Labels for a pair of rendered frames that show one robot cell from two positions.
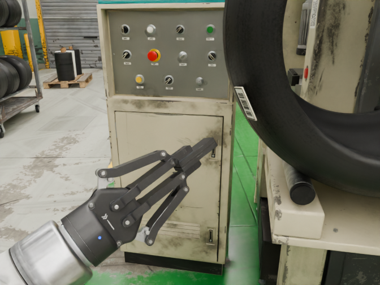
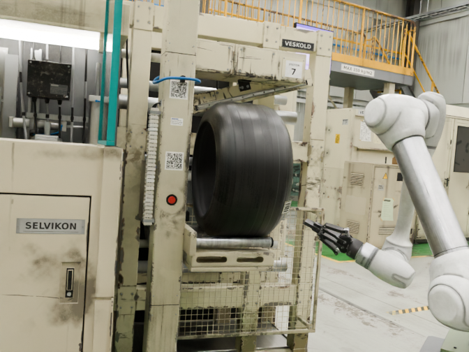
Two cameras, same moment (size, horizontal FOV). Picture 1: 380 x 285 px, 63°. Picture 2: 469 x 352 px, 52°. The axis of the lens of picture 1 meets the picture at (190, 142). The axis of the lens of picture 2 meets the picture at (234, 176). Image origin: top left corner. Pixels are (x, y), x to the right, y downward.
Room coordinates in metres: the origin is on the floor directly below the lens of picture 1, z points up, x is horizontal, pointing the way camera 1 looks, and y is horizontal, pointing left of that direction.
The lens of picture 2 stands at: (1.63, 1.52, 1.28)
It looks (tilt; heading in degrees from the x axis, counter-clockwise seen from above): 3 degrees down; 242
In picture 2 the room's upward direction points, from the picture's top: 4 degrees clockwise
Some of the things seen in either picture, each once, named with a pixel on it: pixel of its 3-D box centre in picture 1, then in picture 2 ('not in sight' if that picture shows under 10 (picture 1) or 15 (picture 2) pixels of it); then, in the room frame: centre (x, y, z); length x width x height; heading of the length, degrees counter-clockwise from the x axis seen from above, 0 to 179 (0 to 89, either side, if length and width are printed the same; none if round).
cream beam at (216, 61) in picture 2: not in sight; (241, 65); (0.47, -0.64, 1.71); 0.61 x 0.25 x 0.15; 170
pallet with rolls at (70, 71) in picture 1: (68, 65); not in sight; (6.87, 2.65, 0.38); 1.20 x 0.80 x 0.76; 9
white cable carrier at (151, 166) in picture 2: not in sight; (151, 166); (0.99, -0.39, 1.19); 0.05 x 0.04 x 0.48; 80
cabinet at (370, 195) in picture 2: not in sight; (379, 208); (-3.36, -3.41, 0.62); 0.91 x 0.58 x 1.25; 1
